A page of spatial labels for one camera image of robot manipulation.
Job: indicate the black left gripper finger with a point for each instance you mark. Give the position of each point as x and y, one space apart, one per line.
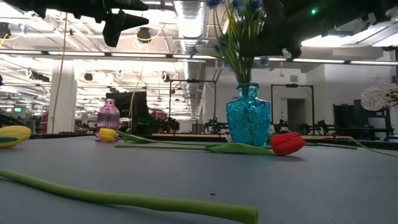
130 4
118 25

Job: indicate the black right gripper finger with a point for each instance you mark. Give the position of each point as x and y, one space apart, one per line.
262 45

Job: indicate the blue artificial flower spray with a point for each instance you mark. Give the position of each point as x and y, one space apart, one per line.
335 145
236 62
250 62

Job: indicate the red artificial tulip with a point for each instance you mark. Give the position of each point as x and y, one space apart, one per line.
286 143
140 200

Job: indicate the yellow artificial tulip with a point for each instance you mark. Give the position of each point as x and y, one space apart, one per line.
17 132
107 134

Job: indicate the white artificial flower spray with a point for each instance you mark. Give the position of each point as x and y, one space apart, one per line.
373 96

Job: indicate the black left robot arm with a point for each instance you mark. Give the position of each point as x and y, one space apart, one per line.
40 7

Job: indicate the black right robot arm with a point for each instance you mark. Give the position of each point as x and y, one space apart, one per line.
342 12

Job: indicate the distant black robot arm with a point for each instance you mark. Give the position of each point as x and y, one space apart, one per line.
214 125

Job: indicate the teal patterned glass vase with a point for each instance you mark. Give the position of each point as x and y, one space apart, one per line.
248 121

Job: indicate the pink ribbed glass vase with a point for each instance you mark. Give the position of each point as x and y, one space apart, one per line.
108 116

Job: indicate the black round ceiling device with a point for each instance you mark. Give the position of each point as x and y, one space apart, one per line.
143 33

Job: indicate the long ceiling light strip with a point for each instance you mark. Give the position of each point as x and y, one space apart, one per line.
140 55

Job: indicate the black monitor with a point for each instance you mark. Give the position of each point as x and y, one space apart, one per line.
124 104

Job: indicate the white square column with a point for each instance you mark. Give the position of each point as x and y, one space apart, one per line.
62 102

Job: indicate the red bag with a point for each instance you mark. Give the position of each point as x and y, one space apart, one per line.
160 116

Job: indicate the dark equipment rack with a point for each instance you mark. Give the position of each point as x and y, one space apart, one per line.
345 118

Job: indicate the green exit sign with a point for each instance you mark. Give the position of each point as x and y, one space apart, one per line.
17 109

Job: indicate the black metal frame stand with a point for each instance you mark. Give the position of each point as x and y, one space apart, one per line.
292 85

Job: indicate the silver ribbed ceiling duct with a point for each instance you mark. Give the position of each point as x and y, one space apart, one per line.
190 25

